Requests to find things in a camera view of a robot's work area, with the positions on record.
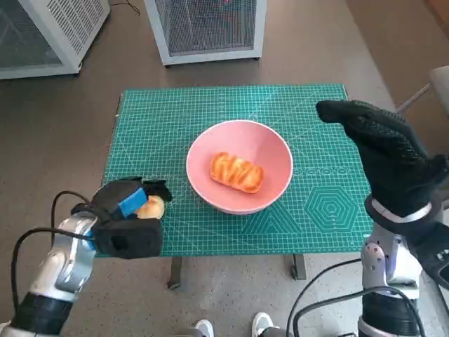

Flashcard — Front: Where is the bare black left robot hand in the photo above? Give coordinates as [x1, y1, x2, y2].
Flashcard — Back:
[91, 176, 173, 223]

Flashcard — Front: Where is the black floor cable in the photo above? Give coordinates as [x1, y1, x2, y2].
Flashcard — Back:
[110, 0, 141, 17]

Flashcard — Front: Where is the round bread bun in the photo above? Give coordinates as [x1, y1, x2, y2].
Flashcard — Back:
[136, 195, 166, 220]

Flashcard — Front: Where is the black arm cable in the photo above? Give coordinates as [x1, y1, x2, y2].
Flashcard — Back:
[293, 287, 366, 337]
[51, 190, 95, 231]
[287, 258, 364, 337]
[10, 227, 93, 315]

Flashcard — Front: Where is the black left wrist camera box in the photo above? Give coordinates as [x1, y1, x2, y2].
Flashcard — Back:
[69, 203, 164, 260]

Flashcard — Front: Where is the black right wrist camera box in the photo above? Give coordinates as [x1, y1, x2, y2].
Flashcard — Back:
[408, 224, 449, 292]

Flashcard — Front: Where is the black table leg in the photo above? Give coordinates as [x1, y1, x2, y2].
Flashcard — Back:
[167, 256, 189, 291]
[293, 253, 309, 281]

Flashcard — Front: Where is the white mesh cabinet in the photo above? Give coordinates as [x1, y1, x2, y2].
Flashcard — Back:
[0, 0, 112, 80]
[143, 0, 267, 67]

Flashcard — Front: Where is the twisted bread loaf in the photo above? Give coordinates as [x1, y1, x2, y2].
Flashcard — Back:
[209, 151, 264, 194]

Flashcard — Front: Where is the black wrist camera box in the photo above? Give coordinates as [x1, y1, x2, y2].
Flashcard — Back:
[408, 224, 449, 292]
[69, 203, 164, 260]

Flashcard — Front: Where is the green cutting mat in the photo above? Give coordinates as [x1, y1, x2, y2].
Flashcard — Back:
[95, 83, 373, 259]

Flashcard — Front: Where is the pink bowl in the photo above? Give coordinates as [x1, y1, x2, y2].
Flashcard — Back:
[185, 120, 294, 216]

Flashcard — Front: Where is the white shoe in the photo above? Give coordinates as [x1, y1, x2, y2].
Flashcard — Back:
[194, 318, 215, 337]
[252, 311, 275, 337]

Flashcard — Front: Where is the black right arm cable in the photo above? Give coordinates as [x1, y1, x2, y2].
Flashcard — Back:
[293, 287, 366, 337]
[287, 258, 364, 337]

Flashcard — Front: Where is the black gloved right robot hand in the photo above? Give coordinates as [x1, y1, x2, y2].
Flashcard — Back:
[315, 99, 449, 217]

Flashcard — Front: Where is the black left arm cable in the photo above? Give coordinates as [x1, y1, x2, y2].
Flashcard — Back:
[51, 190, 95, 231]
[10, 227, 93, 315]

